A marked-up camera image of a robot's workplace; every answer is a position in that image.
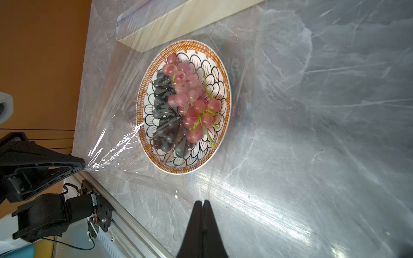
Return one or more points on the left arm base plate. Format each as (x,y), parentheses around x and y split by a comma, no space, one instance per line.
(102,215)

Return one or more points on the clear plastic wrap sheet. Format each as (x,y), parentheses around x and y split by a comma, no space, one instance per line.
(317,161)

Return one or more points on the black grape bunch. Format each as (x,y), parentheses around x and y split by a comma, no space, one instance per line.
(170,132)

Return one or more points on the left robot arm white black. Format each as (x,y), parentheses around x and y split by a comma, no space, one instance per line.
(46,215)

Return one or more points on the red grape bunch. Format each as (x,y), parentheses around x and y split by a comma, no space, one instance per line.
(199,107)

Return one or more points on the patterned plate orange rim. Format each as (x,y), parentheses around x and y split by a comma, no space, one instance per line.
(202,151)

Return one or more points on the white plastic wrap dispenser box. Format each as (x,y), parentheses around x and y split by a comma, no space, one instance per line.
(149,24)

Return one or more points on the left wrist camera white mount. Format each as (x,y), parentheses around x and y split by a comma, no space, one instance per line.
(7,107)

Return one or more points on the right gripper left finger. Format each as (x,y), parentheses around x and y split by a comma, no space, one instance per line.
(192,242)

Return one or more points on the aluminium front rail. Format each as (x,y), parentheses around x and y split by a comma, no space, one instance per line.
(130,237)

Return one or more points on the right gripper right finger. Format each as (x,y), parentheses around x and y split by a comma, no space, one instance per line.
(212,244)

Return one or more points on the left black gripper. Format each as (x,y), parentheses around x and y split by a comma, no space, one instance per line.
(28,169)

